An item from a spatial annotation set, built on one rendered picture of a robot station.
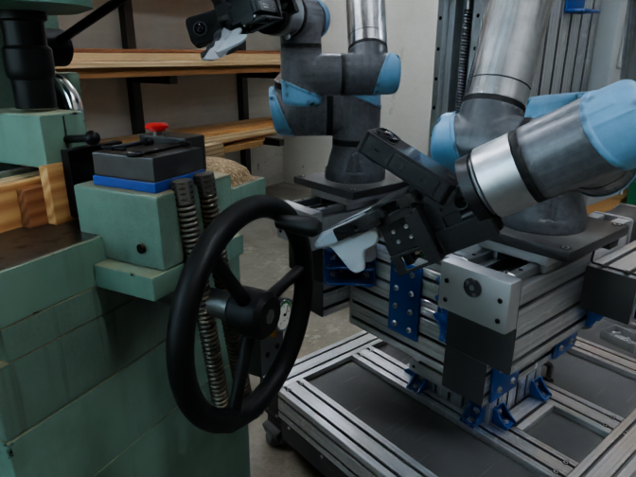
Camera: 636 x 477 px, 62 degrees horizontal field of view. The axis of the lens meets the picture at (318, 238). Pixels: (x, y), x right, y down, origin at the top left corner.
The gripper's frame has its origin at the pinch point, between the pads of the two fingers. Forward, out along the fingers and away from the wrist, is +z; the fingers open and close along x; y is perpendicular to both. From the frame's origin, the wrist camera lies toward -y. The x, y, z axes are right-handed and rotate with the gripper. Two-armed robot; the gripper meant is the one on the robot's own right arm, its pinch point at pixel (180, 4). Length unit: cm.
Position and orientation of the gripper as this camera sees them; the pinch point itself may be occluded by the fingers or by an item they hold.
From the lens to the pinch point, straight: 79.6
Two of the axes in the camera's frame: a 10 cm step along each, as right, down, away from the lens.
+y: 8.5, -1.5, -5.1
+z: -4.6, 2.7, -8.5
